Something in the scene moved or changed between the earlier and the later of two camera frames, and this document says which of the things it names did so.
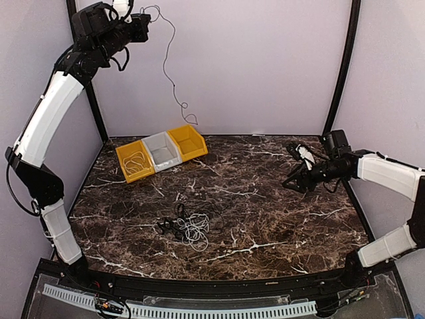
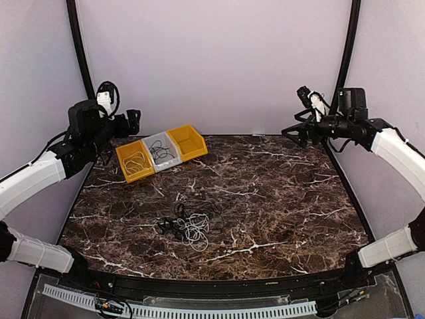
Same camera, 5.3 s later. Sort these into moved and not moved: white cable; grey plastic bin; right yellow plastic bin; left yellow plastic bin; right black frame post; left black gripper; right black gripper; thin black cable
Moved: left black gripper; thin black cable; right black gripper
Not moved: grey plastic bin; left yellow plastic bin; right yellow plastic bin; white cable; right black frame post
